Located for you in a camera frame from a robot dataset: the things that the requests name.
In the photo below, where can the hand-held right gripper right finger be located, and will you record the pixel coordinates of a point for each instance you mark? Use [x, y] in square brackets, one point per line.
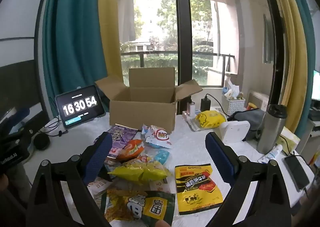
[220, 157]

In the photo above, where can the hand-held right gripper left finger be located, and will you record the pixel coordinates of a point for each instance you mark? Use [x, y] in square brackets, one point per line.
[98, 157]

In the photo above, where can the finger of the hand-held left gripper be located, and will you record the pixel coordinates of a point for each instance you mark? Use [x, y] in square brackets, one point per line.
[20, 122]

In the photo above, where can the brown cardboard box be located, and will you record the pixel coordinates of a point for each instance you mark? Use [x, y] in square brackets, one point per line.
[142, 114]

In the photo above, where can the person's left forearm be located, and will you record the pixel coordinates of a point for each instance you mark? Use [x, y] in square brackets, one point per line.
[12, 187]

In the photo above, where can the black round speaker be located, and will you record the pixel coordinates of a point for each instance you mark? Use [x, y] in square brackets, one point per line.
[41, 141]

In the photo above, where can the pink white snack packet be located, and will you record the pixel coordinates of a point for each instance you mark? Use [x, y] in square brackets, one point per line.
[98, 187]

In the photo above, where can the white box device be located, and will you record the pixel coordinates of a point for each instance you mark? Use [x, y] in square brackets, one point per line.
[235, 130]

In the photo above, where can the purple snack packet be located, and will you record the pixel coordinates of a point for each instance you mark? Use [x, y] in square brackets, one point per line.
[122, 137]

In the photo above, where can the orange snack packet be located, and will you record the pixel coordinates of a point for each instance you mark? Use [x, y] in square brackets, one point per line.
[130, 150]

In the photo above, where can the black monitor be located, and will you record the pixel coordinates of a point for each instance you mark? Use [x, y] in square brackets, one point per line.
[17, 84]

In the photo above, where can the yellow duck-print bag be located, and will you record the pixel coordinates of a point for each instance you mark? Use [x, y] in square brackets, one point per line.
[210, 119]

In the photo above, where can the yellow black snack packet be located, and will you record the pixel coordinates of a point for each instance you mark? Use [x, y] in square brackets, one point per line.
[195, 189]

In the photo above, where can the yellow-green snack packet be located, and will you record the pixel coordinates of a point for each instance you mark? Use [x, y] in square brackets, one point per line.
[140, 170]

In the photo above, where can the grey pouch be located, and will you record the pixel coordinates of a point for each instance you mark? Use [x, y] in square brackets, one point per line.
[252, 119]

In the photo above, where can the white power strip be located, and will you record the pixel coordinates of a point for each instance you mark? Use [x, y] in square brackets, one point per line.
[187, 117]

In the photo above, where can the white plastic basket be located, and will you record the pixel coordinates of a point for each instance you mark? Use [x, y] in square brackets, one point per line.
[233, 107]

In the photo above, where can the tablet with clock display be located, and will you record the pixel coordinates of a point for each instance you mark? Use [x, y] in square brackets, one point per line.
[80, 107]

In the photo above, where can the black power adapter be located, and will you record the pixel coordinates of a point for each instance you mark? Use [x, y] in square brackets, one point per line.
[205, 104]

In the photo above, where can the white charger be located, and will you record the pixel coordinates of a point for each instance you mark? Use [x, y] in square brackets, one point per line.
[191, 109]

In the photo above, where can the light blue small packet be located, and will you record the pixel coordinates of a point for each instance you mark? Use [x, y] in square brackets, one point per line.
[162, 155]

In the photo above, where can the steel thermos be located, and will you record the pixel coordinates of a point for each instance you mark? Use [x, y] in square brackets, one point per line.
[271, 129]

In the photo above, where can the green yellow snack bag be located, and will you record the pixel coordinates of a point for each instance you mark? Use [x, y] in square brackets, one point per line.
[140, 207]

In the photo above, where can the blue white plastic packet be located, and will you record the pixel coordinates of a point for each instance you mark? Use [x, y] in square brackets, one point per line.
[227, 92]

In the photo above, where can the yellow tissue pack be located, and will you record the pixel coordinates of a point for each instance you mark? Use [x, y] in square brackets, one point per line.
[290, 138]

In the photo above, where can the black smartphone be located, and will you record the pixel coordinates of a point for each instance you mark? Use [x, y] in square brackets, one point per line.
[296, 172]

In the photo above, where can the black balcony railing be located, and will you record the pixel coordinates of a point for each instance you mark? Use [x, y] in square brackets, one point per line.
[142, 60]

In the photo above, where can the bright computer screen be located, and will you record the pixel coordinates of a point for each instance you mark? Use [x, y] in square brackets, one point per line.
[317, 87]

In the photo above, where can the yellow curtain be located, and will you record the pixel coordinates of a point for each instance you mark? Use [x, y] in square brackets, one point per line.
[110, 29]
[292, 54]

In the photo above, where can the black window frame post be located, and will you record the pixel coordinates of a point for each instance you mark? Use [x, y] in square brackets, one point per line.
[183, 29]
[276, 67]

